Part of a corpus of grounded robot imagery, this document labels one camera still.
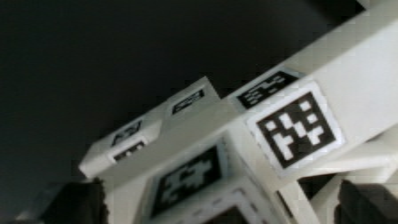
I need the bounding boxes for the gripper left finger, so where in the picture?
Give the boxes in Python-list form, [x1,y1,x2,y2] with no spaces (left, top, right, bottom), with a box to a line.
[16,178,110,224]

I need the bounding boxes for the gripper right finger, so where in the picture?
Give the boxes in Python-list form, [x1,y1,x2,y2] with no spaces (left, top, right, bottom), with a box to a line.
[334,180,398,224]

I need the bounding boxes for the small white tagged cube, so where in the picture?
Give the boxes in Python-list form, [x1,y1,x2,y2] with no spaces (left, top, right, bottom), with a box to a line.
[142,138,234,224]
[147,177,284,224]

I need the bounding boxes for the white chair back frame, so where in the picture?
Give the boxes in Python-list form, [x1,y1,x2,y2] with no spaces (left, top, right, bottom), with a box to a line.
[94,0,398,224]

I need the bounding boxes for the white chair seat part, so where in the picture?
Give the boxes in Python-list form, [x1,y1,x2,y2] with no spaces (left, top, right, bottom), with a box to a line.
[161,77,220,133]

